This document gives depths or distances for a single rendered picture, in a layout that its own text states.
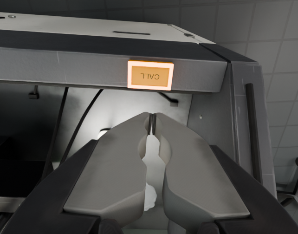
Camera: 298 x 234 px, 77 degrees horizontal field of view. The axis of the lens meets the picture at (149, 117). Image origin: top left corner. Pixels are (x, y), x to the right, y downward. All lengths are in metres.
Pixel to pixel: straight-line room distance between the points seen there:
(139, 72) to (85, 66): 0.06
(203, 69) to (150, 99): 0.16
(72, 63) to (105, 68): 0.04
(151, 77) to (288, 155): 1.76
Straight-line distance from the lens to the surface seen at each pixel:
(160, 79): 0.22
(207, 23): 1.22
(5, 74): 0.28
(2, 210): 0.40
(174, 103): 0.37
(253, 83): 0.24
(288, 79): 1.53
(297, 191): 2.09
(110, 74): 0.23
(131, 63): 0.21
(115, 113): 0.39
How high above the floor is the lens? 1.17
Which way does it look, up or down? 61 degrees down
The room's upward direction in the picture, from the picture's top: 179 degrees clockwise
